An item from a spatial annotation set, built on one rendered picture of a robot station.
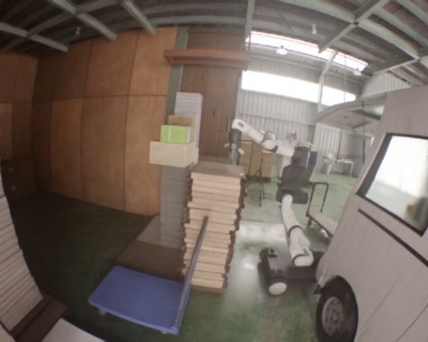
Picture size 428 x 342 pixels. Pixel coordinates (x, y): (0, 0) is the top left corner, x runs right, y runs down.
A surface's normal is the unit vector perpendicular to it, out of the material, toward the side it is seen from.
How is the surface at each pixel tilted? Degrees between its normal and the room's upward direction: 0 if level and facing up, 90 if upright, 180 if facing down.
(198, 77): 90
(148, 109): 90
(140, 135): 90
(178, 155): 91
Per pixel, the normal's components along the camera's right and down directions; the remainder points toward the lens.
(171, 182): -0.08, 0.21
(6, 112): 0.99, 0.12
